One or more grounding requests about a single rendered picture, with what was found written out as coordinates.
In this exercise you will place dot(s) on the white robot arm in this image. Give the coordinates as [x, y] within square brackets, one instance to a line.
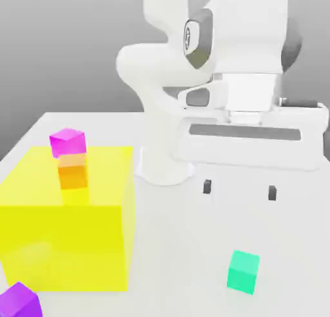
[165, 64]

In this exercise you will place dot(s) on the large yellow box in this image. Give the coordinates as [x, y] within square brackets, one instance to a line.
[64, 244]

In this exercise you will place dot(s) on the small magenta cube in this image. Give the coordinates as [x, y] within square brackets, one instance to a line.
[67, 143]

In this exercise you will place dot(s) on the small purple cube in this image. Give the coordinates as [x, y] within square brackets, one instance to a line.
[18, 302]

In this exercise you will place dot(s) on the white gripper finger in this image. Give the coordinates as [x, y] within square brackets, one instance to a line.
[207, 186]
[272, 193]

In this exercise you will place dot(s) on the small green cube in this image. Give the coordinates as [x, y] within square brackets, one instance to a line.
[242, 273]

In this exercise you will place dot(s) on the small orange cube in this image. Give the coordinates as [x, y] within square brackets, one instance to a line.
[73, 175]

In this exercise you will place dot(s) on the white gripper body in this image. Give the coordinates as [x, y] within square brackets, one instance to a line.
[245, 149]

